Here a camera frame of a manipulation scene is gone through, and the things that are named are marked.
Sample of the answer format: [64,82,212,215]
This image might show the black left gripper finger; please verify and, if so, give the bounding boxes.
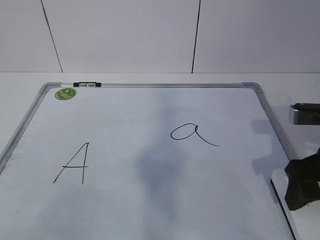
[284,152,320,211]

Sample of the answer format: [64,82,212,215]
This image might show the white whiteboard eraser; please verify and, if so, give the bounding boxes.
[271,168,303,240]

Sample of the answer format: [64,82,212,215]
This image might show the aluminium framed whiteboard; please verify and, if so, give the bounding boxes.
[0,83,293,240]

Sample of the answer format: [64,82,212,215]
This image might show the black silver board clip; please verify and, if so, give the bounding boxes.
[72,81,102,88]

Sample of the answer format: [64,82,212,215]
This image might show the round green magnet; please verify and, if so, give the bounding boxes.
[54,88,77,101]

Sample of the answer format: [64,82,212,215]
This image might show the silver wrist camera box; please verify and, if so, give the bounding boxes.
[289,103,320,126]

